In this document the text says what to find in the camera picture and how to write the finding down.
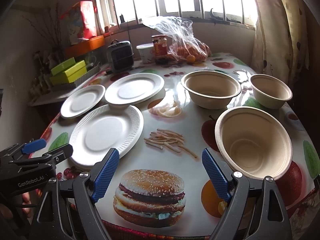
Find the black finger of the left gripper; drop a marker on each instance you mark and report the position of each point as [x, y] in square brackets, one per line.
[59, 154]

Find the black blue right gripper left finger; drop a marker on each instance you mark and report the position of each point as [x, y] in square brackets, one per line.
[66, 209]

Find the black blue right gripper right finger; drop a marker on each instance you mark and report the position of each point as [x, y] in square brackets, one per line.
[269, 219]

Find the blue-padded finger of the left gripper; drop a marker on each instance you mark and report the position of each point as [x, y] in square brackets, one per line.
[34, 146]

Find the small white paper plate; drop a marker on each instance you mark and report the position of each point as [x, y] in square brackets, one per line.
[82, 101]

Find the large beige bowl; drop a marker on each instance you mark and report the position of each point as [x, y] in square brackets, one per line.
[253, 142]

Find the small beige paper bowl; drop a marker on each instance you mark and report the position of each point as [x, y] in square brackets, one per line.
[269, 91]

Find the person's left hand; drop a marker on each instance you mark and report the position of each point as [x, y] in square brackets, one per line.
[30, 199]

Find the grey striped tray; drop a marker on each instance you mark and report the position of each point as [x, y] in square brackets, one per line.
[79, 81]

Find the lower yellow-green box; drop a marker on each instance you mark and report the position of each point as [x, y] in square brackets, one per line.
[69, 75]

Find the upper green box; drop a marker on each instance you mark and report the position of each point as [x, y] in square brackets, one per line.
[63, 66]

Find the orange storage box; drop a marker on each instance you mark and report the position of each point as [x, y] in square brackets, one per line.
[85, 47]

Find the small black heater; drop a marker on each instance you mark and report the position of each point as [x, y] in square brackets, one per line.
[120, 56]

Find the red gift bag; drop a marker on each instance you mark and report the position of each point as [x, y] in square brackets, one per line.
[80, 20]

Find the white paper cup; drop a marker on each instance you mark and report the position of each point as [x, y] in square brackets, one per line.
[146, 52]

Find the red labelled jar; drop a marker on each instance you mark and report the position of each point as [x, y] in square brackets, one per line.
[160, 49]

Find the floral beige curtain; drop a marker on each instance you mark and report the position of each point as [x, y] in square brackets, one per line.
[281, 42]

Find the clear bag of oranges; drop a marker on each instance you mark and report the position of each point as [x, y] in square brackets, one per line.
[184, 46]

